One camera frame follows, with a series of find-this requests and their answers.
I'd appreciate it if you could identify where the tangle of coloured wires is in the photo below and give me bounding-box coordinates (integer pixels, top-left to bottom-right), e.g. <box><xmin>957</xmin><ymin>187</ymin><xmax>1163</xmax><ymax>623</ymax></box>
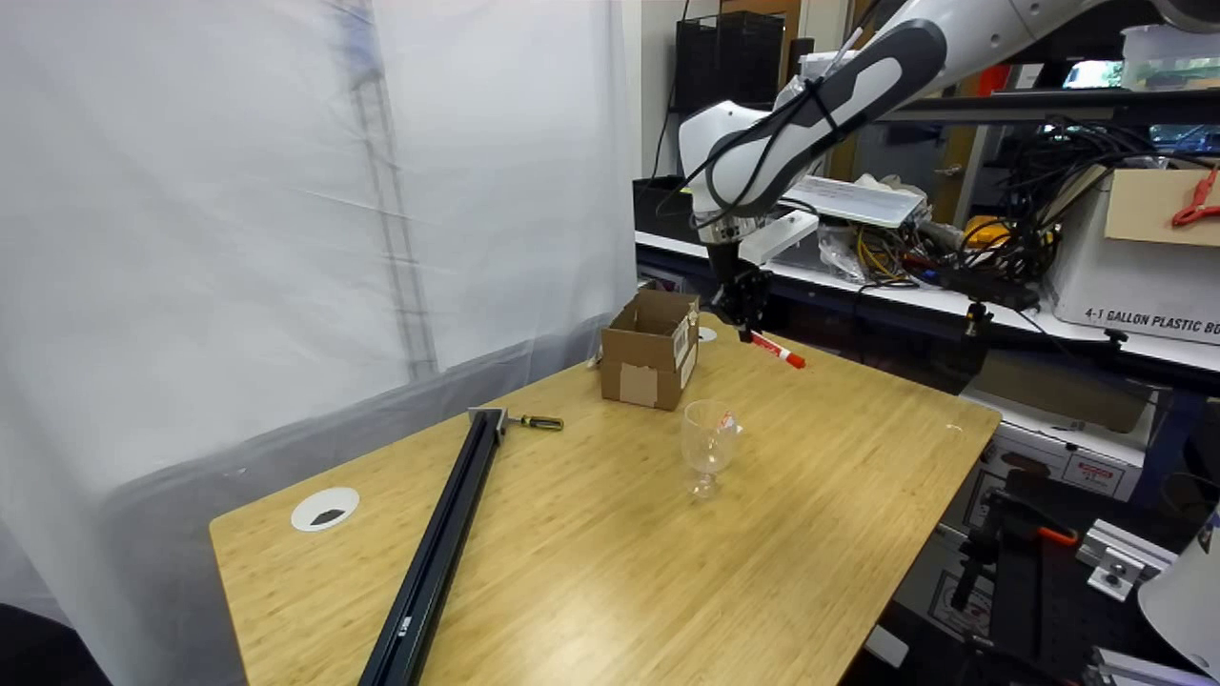
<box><xmin>858</xmin><ymin>127</ymin><xmax>1108</xmax><ymax>307</ymax></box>

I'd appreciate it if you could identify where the red Expo marker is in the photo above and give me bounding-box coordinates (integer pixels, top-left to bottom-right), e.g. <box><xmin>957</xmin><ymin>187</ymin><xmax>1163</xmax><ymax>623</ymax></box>
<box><xmin>745</xmin><ymin>327</ymin><xmax>808</xmax><ymax>372</ymax></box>

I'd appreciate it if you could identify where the small open cardboard box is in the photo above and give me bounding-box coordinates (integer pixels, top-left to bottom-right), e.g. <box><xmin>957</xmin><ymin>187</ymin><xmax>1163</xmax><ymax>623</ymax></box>
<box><xmin>595</xmin><ymin>285</ymin><xmax>704</xmax><ymax>412</ymax></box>

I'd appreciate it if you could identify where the black storage bin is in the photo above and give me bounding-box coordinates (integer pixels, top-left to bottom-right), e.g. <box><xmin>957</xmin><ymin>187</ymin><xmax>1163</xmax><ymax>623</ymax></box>
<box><xmin>629</xmin><ymin>170</ymin><xmax>703</xmax><ymax>248</ymax></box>

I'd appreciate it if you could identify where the large white printed box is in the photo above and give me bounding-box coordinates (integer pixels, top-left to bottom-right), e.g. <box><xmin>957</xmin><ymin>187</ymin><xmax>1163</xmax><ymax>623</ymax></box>
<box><xmin>1040</xmin><ymin>166</ymin><xmax>1220</xmax><ymax>346</ymax></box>

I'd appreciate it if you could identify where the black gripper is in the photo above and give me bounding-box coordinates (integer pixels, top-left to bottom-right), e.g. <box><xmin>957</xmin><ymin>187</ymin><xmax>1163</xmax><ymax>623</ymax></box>
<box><xmin>703</xmin><ymin>227</ymin><xmax>779</xmax><ymax>346</ymax></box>

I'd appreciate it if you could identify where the white translucent curtain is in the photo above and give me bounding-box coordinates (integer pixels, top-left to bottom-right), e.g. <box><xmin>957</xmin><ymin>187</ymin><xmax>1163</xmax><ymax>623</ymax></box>
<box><xmin>0</xmin><ymin>0</ymin><xmax>644</xmax><ymax>686</ymax></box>

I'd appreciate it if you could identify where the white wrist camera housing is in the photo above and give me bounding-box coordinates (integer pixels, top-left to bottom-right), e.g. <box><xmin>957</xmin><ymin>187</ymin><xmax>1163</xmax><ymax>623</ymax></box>
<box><xmin>740</xmin><ymin>206</ymin><xmax>824</xmax><ymax>276</ymax></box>

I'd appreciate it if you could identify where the clear plastic bin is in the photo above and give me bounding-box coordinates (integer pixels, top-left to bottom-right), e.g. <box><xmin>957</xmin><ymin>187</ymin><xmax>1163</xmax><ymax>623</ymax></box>
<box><xmin>813</xmin><ymin>227</ymin><xmax>868</xmax><ymax>281</ymax></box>

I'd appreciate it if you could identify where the small black metal clip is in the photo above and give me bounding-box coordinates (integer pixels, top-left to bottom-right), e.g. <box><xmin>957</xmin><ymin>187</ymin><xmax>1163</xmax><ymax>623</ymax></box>
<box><xmin>494</xmin><ymin>412</ymin><xmax>568</xmax><ymax>440</ymax></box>

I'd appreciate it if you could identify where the red clamp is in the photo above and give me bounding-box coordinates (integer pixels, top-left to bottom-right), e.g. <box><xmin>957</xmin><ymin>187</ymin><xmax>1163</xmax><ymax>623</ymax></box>
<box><xmin>1167</xmin><ymin>166</ymin><xmax>1220</xmax><ymax>231</ymax></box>

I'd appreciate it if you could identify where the white workbench shelf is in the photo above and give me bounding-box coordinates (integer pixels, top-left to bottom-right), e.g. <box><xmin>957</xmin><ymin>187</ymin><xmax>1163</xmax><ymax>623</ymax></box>
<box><xmin>634</xmin><ymin>227</ymin><xmax>1220</xmax><ymax>376</ymax></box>

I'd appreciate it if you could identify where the white round disc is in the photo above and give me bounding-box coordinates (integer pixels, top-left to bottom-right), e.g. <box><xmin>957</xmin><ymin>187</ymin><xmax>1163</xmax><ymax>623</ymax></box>
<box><xmin>1135</xmin><ymin>531</ymin><xmax>1220</xmax><ymax>677</ymax></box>

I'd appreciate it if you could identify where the white flat tray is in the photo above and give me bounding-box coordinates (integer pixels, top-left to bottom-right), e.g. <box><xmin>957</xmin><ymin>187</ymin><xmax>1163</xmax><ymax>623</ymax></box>
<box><xmin>784</xmin><ymin>170</ymin><xmax>930</xmax><ymax>231</ymax></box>

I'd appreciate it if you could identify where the long black rail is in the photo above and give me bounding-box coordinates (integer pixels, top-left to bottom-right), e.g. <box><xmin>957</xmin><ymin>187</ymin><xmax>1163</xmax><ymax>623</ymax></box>
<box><xmin>353</xmin><ymin>407</ymin><xmax>508</xmax><ymax>686</ymax></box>

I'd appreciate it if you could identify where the aluminium bracket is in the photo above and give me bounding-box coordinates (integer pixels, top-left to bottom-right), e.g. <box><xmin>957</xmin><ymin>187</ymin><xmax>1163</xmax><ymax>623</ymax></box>
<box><xmin>1083</xmin><ymin>517</ymin><xmax>1177</xmax><ymax>601</ymax></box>

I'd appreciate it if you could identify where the tan cardboard box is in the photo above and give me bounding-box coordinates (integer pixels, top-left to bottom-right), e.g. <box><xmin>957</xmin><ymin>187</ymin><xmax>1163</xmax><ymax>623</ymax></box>
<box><xmin>1103</xmin><ymin>166</ymin><xmax>1220</xmax><ymax>253</ymax></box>

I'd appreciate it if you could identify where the white cable grommet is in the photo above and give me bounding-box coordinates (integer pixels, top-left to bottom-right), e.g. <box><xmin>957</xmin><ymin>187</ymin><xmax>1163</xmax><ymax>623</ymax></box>
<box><xmin>287</xmin><ymin>483</ymin><xmax>362</xmax><ymax>539</ymax></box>

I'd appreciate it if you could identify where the black speaker cabinet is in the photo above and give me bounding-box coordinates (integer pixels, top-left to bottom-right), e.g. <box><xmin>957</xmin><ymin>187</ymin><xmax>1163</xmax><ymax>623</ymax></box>
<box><xmin>672</xmin><ymin>11</ymin><xmax>791</xmax><ymax>116</ymax></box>

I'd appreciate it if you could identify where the clear plastic wine glass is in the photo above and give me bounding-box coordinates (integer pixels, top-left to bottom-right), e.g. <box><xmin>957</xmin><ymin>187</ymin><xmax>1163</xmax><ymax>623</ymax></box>
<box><xmin>676</xmin><ymin>398</ymin><xmax>750</xmax><ymax>506</ymax></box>

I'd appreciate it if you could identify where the orange handled tool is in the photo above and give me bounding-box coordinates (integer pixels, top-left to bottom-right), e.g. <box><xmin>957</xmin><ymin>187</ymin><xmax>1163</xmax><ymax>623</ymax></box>
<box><xmin>1002</xmin><ymin>512</ymin><xmax>1083</xmax><ymax>553</ymax></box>

